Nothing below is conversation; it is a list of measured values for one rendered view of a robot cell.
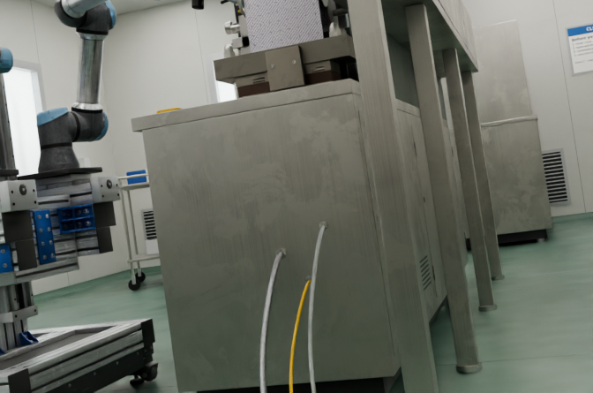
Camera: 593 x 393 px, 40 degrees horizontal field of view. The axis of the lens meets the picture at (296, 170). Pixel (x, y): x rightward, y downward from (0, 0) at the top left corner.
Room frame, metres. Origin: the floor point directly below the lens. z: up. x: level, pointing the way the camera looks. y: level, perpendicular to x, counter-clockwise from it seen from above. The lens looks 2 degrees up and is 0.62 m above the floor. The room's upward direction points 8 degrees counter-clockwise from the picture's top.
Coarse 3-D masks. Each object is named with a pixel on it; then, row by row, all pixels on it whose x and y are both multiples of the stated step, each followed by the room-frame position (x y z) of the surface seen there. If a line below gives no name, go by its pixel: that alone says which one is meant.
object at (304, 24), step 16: (256, 16) 2.51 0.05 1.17; (272, 16) 2.49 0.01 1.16; (288, 16) 2.48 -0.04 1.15; (304, 16) 2.46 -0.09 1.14; (256, 32) 2.51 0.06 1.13; (272, 32) 2.50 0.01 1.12; (288, 32) 2.48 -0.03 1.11; (304, 32) 2.47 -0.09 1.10; (320, 32) 2.45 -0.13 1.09; (256, 48) 2.51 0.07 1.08; (272, 48) 2.50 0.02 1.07
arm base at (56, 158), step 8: (48, 144) 2.92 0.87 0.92; (56, 144) 2.93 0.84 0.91; (64, 144) 2.94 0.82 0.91; (48, 152) 2.92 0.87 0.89; (56, 152) 2.92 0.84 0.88; (64, 152) 2.93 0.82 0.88; (72, 152) 2.97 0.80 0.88; (40, 160) 2.96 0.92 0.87; (48, 160) 2.91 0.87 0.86; (56, 160) 2.91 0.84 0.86; (64, 160) 2.93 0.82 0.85; (72, 160) 2.94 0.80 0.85; (40, 168) 2.93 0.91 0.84; (48, 168) 2.91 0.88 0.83; (56, 168) 2.91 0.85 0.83; (64, 168) 2.92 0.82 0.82
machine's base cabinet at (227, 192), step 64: (192, 128) 2.30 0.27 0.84; (256, 128) 2.25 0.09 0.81; (320, 128) 2.20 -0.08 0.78; (192, 192) 2.31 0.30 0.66; (256, 192) 2.26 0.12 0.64; (320, 192) 2.21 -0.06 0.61; (192, 256) 2.32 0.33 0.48; (256, 256) 2.27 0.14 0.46; (320, 256) 2.21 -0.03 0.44; (384, 256) 2.26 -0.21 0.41; (192, 320) 2.33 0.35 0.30; (256, 320) 2.27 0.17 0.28; (320, 320) 2.22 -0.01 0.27; (384, 320) 2.17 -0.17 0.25; (192, 384) 2.33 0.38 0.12; (256, 384) 2.28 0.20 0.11; (320, 384) 2.27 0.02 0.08; (384, 384) 2.23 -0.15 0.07
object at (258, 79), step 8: (304, 64) 2.28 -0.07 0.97; (312, 64) 2.27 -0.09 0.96; (320, 64) 2.27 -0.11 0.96; (328, 64) 2.26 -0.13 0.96; (336, 64) 2.33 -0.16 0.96; (264, 72) 2.31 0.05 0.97; (304, 72) 2.28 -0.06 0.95; (312, 72) 2.27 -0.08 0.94; (320, 72) 2.27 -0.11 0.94; (328, 72) 2.26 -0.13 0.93; (336, 72) 2.33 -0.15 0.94; (240, 80) 2.33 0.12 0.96; (248, 80) 2.33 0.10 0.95; (256, 80) 2.32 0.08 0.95; (264, 80) 2.33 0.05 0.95; (312, 80) 2.28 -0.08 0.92; (320, 80) 2.27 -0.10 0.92; (328, 80) 2.26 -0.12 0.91; (240, 88) 2.34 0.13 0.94; (248, 88) 2.33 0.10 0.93; (256, 88) 2.32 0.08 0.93; (264, 88) 2.32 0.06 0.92; (288, 88) 2.29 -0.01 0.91; (240, 96) 2.34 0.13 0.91; (248, 96) 2.33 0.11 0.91
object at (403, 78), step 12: (348, 12) 2.45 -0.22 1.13; (396, 48) 3.08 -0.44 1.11; (396, 60) 3.04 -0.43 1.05; (408, 60) 3.35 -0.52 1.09; (396, 72) 2.99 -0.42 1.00; (408, 72) 3.30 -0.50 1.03; (396, 84) 2.95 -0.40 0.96; (408, 84) 3.25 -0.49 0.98; (396, 96) 2.91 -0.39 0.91; (408, 96) 3.20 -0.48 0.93; (444, 108) 4.53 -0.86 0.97
